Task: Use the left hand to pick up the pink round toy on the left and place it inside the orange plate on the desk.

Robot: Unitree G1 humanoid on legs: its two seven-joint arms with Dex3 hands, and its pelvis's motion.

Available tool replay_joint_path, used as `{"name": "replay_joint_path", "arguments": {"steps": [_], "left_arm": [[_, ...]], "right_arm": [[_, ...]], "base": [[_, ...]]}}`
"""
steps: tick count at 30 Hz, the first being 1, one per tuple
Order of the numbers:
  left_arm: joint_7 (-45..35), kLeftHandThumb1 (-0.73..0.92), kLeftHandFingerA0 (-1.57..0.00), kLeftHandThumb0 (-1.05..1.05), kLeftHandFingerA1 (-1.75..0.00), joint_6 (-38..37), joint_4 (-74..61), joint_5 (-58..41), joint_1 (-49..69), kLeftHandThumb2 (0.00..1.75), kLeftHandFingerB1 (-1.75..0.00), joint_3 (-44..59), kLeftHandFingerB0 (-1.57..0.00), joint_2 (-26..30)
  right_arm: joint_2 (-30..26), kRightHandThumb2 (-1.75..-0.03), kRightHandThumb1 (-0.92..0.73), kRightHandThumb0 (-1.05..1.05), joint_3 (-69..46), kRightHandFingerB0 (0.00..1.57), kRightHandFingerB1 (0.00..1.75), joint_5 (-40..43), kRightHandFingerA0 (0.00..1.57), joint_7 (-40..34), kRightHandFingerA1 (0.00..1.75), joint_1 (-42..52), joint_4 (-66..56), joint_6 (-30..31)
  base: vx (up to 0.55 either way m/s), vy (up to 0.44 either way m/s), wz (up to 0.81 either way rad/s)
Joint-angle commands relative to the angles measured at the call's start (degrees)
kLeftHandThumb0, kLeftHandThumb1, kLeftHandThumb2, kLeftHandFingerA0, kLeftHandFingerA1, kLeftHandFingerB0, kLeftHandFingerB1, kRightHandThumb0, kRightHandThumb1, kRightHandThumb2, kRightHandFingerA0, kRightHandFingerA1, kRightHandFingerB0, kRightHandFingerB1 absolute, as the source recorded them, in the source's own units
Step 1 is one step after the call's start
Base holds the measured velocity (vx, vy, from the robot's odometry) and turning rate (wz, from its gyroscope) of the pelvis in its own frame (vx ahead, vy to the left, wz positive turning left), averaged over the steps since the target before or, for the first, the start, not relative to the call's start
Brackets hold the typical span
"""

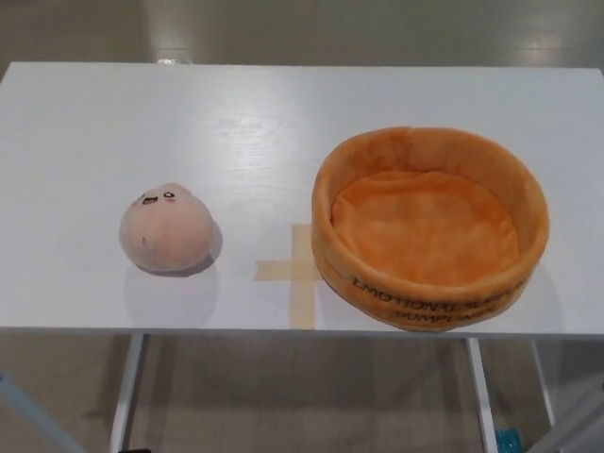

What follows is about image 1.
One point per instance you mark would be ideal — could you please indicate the pink round plush toy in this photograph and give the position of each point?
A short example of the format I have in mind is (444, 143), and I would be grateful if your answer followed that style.
(165, 240)

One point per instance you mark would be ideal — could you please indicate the orange plush round plate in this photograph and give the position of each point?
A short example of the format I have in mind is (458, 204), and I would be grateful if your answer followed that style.
(424, 226)

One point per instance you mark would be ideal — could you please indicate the beige masking tape strip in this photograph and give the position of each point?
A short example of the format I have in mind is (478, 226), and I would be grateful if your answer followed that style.
(273, 271)
(302, 302)

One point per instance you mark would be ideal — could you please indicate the white table leg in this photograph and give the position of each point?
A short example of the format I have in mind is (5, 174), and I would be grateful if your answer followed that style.
(543, 382)
(483, 396)
(127, 391)

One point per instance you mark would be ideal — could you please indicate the teal patterned object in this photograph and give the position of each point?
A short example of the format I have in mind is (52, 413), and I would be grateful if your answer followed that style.
(507, 434)

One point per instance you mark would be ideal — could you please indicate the light blue metal bar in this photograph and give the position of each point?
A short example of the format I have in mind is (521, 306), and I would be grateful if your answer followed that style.
(33, 413)

